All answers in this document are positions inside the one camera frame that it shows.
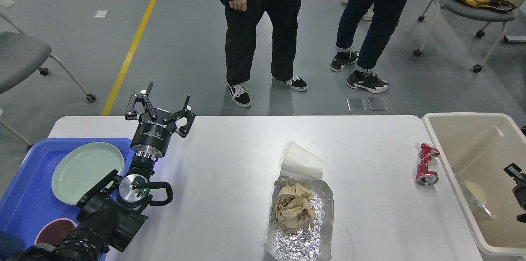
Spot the person in dark jeans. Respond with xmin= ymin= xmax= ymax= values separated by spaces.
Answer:
xmin=329 ymin=0 xmax=420 ymax=94

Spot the green plate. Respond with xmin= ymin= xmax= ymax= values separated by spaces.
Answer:
xmin=51 ymin=142 xmax=125 ymax=205

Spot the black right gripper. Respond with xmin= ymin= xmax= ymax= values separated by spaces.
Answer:
xmin=504 ymin=163 xmax=526 ymax=223

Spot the person in black trousers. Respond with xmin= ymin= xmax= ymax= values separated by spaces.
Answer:
xmin=212 ymin=0 xmax=308 ymax=109

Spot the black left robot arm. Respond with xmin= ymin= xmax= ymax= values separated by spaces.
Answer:
xmin=1 ymin=83 xmax=196 ymax=261

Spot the beige plastic bin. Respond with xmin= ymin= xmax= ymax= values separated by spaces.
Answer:
xmin=422 ymin=113 xmax=526 ymax=257

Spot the grey chair left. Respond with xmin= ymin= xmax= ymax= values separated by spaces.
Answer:
xmin=0 ymin=11 xmax=97 ymax=146

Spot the red foil wrapper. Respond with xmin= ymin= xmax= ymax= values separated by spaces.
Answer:
xmin=415 ymin=143 xmax=440 ymax=187

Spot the aluminium foil sheet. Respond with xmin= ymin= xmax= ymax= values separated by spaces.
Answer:
xmin=264 ymin=176 xmax=334 ymax=261

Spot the blue plastic tray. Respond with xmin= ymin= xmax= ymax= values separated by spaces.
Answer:
xmin=0 ymin=138 xmax=133 ymax=249

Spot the crumpled brown paper on foil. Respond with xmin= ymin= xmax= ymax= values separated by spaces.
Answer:
xmin=273 ymin=183 xmax=317 ymax=229

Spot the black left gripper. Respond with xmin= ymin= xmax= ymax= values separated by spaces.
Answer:
xmin=125 ymin=82 xmax=196 ymax=159

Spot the person with white sneakers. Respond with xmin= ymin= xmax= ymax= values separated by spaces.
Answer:
xmin=340 ymin=0 xmax=374 ymax=21

